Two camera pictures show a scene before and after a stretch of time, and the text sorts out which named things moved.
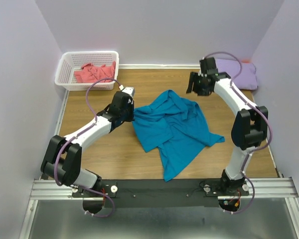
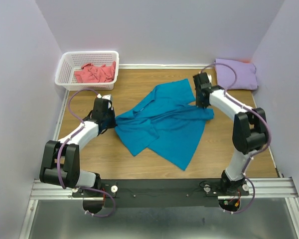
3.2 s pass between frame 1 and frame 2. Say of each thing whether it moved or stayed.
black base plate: stayed
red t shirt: stayed
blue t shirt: moved
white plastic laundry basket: stayed
